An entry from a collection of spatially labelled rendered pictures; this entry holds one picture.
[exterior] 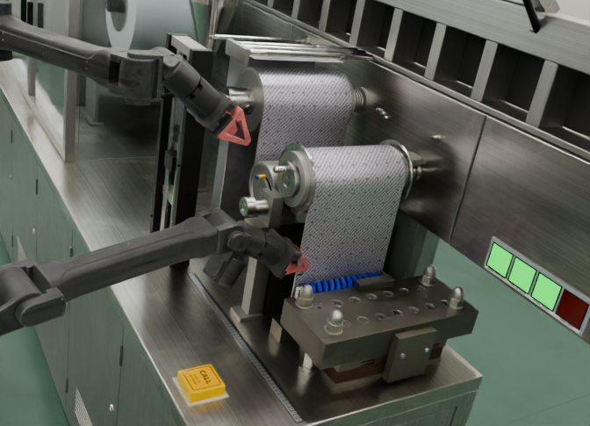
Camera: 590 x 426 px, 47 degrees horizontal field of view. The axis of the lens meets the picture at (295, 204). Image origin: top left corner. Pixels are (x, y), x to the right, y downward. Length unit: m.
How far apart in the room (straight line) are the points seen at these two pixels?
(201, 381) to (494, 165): 0.71
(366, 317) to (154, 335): 0.44
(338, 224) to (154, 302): 0.46
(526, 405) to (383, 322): 1.82
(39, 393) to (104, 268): 1.64
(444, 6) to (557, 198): 0.49
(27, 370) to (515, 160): 2.04
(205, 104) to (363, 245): 0.50
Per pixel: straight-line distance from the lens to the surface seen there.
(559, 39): 1.33
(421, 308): 1.48
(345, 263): 1.49
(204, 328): 1.50
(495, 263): 1.43
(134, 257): 1.14
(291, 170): 1.36
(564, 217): 1.32
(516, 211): 1.38
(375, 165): 1.43
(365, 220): 1.46
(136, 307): 1.55
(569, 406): 3.26
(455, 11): 1.51
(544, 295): 1.36
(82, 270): 1.10
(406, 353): 1.42
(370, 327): 1.37
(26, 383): 2.77
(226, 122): 1.21
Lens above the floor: 1.77
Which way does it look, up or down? 24 degrees down
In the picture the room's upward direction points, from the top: 10 degrees clockwise
